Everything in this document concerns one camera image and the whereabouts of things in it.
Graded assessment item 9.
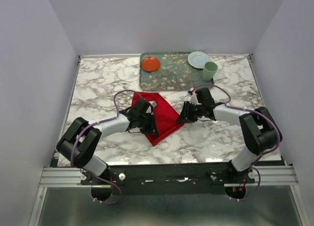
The green cup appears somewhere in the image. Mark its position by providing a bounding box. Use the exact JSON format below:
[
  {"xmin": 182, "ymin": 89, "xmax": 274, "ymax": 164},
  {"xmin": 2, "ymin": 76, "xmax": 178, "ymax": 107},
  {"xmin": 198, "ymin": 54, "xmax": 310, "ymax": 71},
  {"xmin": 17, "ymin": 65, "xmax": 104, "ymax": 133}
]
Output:
[{"xmin": 202, "ymin": 62, "xmax": 218, "ymax": 81}]

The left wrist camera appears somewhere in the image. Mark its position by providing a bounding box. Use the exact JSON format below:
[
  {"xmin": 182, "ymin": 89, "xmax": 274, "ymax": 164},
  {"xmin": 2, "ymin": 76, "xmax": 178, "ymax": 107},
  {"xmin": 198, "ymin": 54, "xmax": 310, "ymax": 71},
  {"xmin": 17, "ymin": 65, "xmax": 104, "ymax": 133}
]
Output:
[{"xmin": 150, "ymin": 101, "xmax": 157, "ymax": 108}]

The aluminium frame rail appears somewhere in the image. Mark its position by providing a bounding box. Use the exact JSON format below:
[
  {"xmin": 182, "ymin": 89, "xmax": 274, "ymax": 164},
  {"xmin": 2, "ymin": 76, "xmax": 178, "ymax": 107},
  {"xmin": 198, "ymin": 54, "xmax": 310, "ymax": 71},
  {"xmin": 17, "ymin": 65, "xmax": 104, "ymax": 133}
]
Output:
[{"xmin": 40, "ymin": 165, "xmax": 299, "ymax": 187}]

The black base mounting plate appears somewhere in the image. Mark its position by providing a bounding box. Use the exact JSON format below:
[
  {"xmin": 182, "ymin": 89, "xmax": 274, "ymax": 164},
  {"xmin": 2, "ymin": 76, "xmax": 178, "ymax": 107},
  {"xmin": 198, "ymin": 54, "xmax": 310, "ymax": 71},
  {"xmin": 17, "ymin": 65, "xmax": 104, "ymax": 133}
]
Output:
[{"xmin": 80, "ymin": 163, "xmax": 256, "ymax": 196}]

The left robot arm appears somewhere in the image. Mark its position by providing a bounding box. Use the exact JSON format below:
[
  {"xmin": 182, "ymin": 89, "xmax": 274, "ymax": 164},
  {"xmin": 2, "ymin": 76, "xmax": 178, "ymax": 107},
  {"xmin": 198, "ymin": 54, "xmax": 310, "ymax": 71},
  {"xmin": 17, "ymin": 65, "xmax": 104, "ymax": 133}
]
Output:
[{"xmin": 56, "ymin": 98, "xmax": 158, "ymax": 184}]

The light blue plate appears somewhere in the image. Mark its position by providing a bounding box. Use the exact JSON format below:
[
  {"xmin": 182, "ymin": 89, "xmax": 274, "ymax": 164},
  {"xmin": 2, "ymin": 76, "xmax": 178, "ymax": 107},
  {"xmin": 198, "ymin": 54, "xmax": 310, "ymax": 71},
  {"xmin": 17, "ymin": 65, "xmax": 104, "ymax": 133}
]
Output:
[{"xmin": 187, "ymin": 51, "xmax": 211, "ymax": 69}]

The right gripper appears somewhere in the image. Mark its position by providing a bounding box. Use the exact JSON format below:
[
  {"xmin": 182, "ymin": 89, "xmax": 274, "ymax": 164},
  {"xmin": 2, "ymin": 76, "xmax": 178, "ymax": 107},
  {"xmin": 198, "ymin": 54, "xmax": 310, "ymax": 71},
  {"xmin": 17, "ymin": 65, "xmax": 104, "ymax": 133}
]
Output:
[{"xmin": 175, "ymin": 100, "xmax": 205, "ymax": 123}]

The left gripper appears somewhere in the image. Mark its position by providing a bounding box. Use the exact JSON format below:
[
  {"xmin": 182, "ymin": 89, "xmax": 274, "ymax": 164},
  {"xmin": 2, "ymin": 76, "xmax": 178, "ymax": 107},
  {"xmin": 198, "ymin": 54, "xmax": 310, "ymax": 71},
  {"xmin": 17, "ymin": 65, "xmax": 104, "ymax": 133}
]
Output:
[{"xmin": 138, "ymin": 112, "xmax": 159, "ymax": 136}]

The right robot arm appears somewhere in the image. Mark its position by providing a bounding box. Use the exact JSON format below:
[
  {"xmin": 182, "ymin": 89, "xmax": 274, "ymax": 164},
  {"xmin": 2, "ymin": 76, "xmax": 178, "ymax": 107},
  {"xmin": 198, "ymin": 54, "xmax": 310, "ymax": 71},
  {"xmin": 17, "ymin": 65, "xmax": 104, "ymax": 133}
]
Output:
[{"xmin": 177, "ymin": 87, "xmax": 283, "ymax": 183}]

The floral teal serving tray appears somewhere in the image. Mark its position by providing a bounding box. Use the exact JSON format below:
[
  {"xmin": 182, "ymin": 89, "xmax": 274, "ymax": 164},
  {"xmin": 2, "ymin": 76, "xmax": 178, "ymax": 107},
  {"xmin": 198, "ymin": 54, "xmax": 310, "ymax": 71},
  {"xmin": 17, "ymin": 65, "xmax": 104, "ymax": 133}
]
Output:
[{"xmin": 139, "ymin": 51, "xmax": 206, "ymax": 91}]

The red cloth napkin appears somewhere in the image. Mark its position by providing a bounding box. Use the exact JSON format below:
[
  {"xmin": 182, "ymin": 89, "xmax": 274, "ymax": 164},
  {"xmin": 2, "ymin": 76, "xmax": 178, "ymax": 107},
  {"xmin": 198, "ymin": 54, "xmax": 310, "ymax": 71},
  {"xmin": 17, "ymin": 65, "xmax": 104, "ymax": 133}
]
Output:
[{"xmin": 131, "ymin": 92, "xmax": 183, "ymax": 146}]

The orange saucer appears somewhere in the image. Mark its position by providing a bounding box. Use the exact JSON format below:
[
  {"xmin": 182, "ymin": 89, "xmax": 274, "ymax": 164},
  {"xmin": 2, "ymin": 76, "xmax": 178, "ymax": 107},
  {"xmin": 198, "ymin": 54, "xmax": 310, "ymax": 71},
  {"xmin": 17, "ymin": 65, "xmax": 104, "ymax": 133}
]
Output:
[{"xmin": 141, "ymin": 56, "xmax": 160, "ymax": 72}]

